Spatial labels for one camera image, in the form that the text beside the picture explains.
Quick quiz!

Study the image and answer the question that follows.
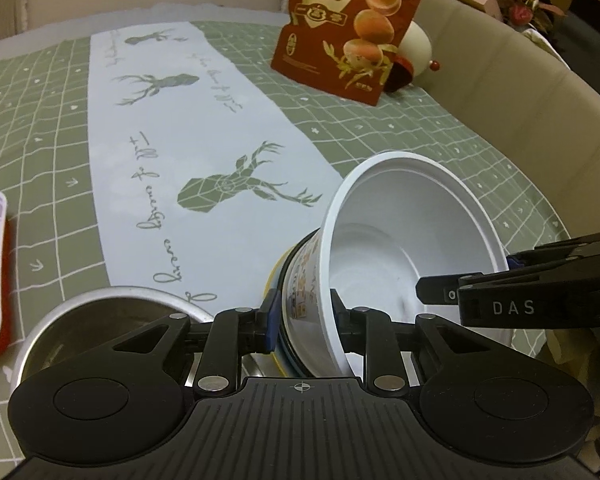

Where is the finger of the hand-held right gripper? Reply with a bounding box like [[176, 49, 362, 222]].
[[415, 256, 600, 307], [505, 230, 600, 269]]

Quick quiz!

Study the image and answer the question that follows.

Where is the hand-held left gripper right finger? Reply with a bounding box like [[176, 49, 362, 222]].
[[332, 289, 488, 393]]

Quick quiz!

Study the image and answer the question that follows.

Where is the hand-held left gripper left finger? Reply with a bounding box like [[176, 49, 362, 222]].
[[111, 294, 280, 395]]

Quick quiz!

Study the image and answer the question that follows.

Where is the white disposable paper bowl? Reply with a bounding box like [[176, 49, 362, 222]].
[[275, 152, 512, 377]]

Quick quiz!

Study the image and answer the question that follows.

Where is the stainless steel bowl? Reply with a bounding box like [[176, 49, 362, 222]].
[[11, 285, 216, 401]]

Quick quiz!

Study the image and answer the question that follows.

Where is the tan cloth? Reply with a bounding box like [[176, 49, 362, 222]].
[[545, 329, 600, 443]]

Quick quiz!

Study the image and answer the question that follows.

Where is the white deer print mat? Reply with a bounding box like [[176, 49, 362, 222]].
[[87, 20, 343, 316]]

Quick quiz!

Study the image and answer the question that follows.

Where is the cream egg-shaped toy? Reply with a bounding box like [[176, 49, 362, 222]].
[[397, 22, 442, 81]]

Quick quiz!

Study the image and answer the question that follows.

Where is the potted plant with flowers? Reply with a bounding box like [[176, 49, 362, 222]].
[[455, 0, 568, 51]]

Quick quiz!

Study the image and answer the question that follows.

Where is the brown snack bag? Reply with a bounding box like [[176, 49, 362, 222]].
[[271, 0, 433, 107]]

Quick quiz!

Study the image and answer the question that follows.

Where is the green checked blanket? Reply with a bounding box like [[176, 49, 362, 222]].
[[0, 20, 600, 461]]

